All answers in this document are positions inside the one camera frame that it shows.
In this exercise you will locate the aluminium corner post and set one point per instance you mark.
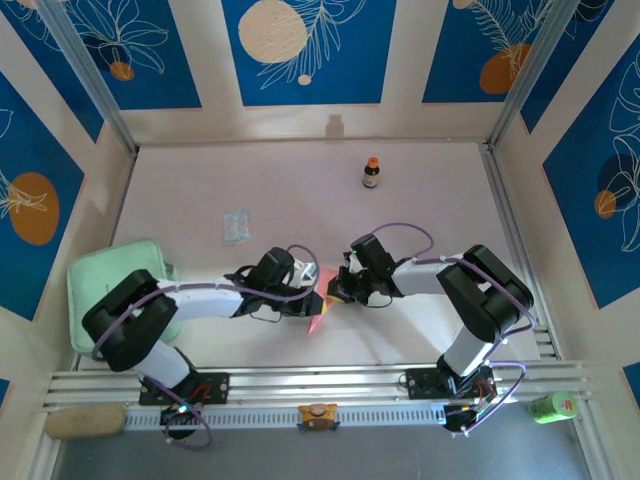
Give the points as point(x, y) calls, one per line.
point(90, 75)
point(528, 75)

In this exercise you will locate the aluminium side rail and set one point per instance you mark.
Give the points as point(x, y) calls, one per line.
point(502, 200)

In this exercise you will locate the aluminium rail frame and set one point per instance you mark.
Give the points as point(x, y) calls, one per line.
point(310, 382)

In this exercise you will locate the beige foam roll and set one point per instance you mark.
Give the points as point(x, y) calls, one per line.
point(85, 422)

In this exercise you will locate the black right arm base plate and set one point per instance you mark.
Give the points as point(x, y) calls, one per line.
point(420, 385)

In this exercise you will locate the mint green case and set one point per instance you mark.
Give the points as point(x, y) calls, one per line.
point(110, 265)

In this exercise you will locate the small brown bottle orange cap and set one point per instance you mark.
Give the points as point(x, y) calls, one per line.
point(370, 176)

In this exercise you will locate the pink cloth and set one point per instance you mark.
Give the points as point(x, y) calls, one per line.
point(317, 322)

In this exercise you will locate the clear plastic packet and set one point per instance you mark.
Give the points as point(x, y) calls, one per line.
point(236, 227)

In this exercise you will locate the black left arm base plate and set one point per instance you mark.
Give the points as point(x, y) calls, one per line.
point(220, 387)

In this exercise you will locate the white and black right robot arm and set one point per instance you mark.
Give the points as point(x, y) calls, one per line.
point(485, 295)

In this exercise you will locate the yellow clamp fixture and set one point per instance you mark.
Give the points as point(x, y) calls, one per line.
point(318, 412)

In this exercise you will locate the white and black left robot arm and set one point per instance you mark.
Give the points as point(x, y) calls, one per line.
point(210, 302)

